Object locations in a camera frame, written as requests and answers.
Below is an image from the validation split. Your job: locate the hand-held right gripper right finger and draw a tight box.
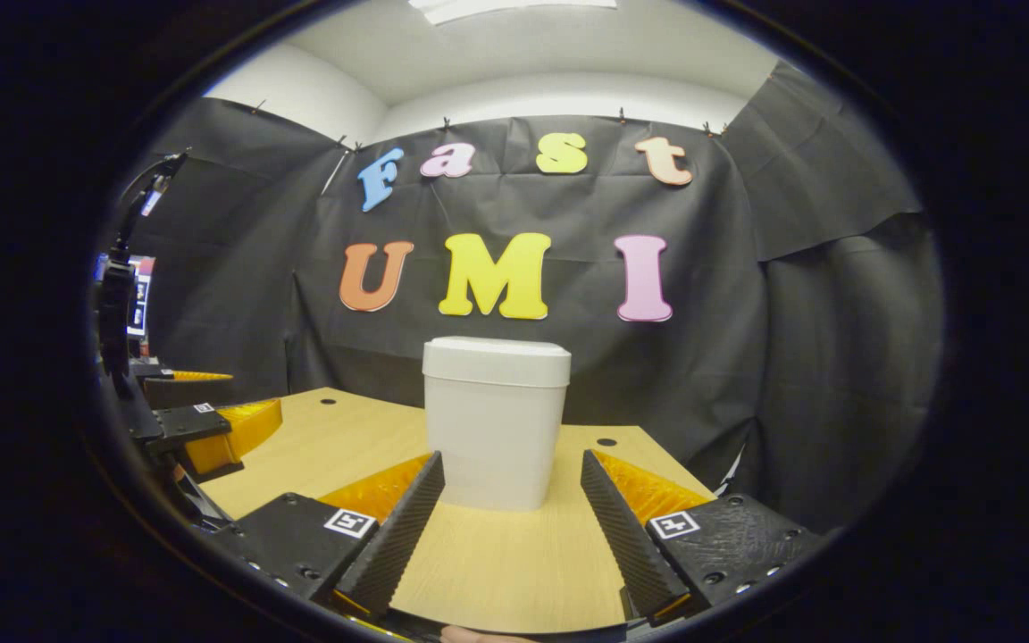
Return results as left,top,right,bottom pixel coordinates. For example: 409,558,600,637
580,448,828,626

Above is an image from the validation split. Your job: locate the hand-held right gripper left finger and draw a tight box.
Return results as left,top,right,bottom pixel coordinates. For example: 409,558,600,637
211,449,446,619

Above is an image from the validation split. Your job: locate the white desktop garbage bin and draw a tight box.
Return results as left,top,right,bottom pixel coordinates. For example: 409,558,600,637
422,336,573,512

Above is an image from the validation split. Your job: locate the wooden desktop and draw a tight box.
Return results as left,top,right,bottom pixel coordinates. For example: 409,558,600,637
200,386,716,635

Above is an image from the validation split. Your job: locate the computer monitor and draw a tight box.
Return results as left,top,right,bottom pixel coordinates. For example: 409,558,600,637
95,255,156,338

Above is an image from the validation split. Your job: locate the black backdrop cloth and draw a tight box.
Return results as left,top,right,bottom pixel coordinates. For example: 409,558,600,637
108,61,944,537

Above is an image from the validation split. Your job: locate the ceiling light panel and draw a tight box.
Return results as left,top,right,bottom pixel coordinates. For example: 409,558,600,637
407,0,618,26

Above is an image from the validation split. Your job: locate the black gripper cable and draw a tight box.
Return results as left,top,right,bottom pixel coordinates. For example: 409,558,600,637
113,147,192,264

